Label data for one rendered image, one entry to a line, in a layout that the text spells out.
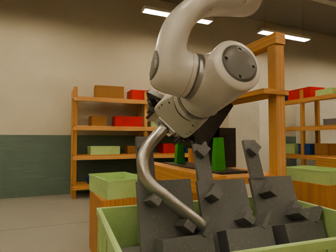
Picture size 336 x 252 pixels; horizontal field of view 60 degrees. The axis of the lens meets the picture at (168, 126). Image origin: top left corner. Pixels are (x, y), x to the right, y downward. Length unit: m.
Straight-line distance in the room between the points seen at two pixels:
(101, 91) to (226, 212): 5.55
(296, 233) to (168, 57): 0.61
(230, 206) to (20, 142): 5.95
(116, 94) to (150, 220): 5.60
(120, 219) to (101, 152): 5.27
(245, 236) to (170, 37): 0.53
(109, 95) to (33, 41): 1.93
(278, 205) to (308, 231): 0.10
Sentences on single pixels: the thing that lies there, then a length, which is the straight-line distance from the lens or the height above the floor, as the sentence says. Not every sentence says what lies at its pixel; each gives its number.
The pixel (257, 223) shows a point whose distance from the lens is 0.85.
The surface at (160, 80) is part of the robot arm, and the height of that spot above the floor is 1.24.
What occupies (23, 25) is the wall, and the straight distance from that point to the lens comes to 6.98.
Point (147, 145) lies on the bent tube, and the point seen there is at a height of 1.14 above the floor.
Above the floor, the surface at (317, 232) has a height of 0.90.
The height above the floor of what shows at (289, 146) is 1.00.
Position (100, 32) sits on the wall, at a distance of 7.09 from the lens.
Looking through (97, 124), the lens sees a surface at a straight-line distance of 6.14.
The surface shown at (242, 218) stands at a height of 0.95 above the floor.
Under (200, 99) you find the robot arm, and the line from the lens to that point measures 0.48.
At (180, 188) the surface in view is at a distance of 0.78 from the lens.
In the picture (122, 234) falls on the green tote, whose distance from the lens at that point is 0.89.
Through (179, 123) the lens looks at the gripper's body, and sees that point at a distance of 0.61.
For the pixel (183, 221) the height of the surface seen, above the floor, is 0.96.
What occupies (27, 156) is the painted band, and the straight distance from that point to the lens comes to 6.58.
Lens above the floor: 1.15
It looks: 3 degrees up
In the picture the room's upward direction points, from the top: straight up
